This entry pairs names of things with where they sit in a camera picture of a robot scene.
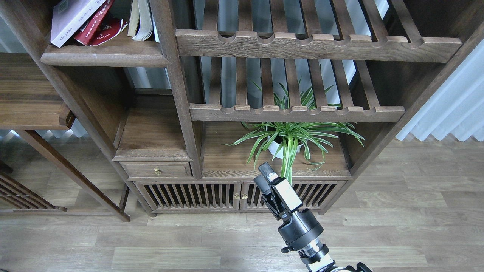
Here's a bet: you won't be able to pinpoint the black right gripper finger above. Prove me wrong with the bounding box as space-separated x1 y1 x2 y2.
258 162 277 181

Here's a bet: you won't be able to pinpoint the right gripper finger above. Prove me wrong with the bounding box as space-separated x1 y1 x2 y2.
254 175 271 195

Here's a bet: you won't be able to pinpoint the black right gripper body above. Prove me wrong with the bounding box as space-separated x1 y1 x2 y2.
262 178 324 253

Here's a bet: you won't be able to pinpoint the red paperback book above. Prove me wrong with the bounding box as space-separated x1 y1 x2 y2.
74 0 127 46

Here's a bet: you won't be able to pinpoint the white lavender book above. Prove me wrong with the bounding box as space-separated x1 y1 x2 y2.
50 0 104 48

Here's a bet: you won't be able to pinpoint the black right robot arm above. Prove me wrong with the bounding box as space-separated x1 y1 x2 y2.
254 162 370 272

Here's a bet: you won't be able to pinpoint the upright cream books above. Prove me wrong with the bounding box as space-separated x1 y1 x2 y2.
127 0 160 43

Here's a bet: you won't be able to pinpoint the white plant pot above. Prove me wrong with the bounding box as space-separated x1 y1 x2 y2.
267 136 303 159

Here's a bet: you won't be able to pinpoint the dark wooden bookshelf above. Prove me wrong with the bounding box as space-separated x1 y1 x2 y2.
1 0 483 215

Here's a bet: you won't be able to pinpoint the white sheer curtain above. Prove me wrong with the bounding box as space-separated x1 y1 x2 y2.
396 42 484 141

